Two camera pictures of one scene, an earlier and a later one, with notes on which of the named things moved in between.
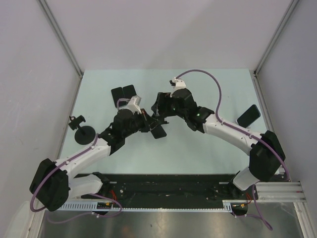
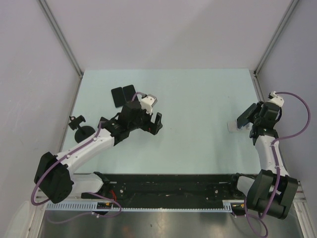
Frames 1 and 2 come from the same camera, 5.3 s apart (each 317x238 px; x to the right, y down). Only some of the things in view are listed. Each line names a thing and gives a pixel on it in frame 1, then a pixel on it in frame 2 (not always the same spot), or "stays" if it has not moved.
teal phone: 117,93 stays
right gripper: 163,98 to 260,105
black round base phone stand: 84,134 stays
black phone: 129,91 stays
